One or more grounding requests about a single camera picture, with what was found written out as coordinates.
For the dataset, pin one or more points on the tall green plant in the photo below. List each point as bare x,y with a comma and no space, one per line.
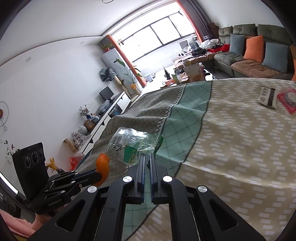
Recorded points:
131,73

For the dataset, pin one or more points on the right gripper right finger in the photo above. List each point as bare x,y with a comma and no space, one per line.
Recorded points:
197,213

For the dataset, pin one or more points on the orange cushion near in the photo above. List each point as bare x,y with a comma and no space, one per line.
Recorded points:
293,51

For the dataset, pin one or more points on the orange curtain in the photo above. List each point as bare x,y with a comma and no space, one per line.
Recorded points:
131,67
200,38

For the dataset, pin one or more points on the blue cushion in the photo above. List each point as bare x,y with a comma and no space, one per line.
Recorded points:
276,57
237,44

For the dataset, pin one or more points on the round wall clock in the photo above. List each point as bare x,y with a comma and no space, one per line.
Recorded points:
4,114

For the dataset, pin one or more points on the window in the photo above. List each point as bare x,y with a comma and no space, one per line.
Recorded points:
152,40

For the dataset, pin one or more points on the blue cushion near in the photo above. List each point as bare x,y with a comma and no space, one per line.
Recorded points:
276,57

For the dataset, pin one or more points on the blue cushion far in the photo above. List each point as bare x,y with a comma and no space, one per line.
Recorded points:
237,44

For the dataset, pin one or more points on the orange peel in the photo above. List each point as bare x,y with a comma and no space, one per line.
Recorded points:
102,169

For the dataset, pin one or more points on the red plastic bag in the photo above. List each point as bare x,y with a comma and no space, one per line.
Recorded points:
74,161

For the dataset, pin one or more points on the orange cushion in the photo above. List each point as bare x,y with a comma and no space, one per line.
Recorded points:
255,49
293,51

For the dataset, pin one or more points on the pink sleeved left forearm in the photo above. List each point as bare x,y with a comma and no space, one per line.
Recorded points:
20,227

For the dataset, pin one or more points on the patterned tablecloth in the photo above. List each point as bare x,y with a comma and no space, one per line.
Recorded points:
217,134

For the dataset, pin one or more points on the person's left hand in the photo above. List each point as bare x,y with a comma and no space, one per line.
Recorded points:
41,219

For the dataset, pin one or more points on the white TV cabinet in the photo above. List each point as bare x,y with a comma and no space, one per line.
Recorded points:
117,106

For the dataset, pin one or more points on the red packet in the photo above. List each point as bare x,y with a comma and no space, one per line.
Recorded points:
288,100

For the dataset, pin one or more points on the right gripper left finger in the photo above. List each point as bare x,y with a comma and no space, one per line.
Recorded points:
97,213

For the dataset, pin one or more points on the clear green plastic wrapper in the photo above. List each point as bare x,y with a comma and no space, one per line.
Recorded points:
127,144

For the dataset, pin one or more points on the cluttered coffee table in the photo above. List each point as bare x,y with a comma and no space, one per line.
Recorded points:
191,69

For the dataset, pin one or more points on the orange curtain right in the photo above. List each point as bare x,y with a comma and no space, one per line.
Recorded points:
200,38

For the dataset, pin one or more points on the orange cushion far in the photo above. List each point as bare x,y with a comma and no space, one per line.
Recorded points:
255,49

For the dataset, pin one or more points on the orange curtain left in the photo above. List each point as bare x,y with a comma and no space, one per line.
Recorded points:
131,67

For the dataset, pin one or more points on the small grey packet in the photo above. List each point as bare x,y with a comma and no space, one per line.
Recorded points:
267,97

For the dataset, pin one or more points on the white office chair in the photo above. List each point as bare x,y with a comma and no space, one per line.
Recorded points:
185,48

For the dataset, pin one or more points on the green sectional sofa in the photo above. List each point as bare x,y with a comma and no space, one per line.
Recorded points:
236,66

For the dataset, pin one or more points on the white standing air conditioner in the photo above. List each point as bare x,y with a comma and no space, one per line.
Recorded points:
108,59

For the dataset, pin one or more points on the small black monitor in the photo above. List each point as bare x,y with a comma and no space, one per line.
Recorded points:
107,94

